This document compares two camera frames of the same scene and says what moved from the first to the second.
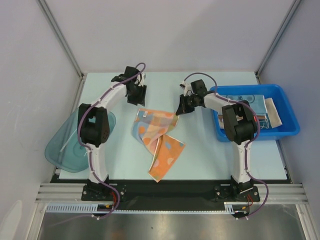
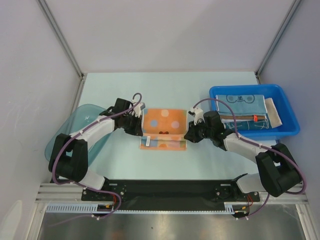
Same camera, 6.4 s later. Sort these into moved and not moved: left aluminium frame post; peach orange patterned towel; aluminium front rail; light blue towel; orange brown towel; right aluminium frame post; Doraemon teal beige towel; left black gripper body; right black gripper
Moved: peach orange patterned towel; left black gripper body; right black gripper
Not moved: aluminium front rail; right aluminium frame post; Doraemon teal beige towel; orange brown towel; light blue towel; left aluminium frame post
